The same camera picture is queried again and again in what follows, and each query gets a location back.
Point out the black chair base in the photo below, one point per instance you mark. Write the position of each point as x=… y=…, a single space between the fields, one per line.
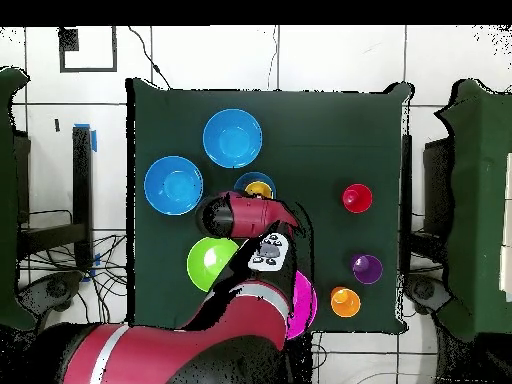
x=424 y=290
x=56 y=288

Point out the black stand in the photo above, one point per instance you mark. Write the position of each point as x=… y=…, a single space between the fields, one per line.
x=82 y=180

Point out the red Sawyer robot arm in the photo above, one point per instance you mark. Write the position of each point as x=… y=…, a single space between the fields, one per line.
x=200 y=352

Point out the orange cup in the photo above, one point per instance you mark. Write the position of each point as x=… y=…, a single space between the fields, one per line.
x=345 y=302

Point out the red cup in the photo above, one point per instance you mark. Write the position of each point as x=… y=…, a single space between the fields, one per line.
x=357 y=198

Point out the pink bowl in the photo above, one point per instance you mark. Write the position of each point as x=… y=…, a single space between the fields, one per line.
x=304 y=304

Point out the black floor frame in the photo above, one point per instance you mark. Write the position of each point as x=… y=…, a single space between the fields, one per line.
x=68 y=40

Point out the large blue bowl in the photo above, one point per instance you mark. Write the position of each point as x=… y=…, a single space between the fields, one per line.
x=173 y=185
x=232 y=138

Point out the green covered side table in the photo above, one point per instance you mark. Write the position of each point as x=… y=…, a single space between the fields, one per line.
x=480 y=200
x=8 y=200

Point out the purple cup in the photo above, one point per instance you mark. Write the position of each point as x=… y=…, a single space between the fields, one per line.
x=366 y=269

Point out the small blue bowl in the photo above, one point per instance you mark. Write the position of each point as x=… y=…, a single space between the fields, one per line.
x=256 y=176

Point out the green bowl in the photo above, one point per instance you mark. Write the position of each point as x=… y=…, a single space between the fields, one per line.
x=204 y=264

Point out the dark green tablecloth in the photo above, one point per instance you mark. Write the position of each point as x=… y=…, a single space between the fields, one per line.
x=320 y=140

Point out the yellow cup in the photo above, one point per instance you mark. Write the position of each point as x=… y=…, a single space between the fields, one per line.
x=259 y=188

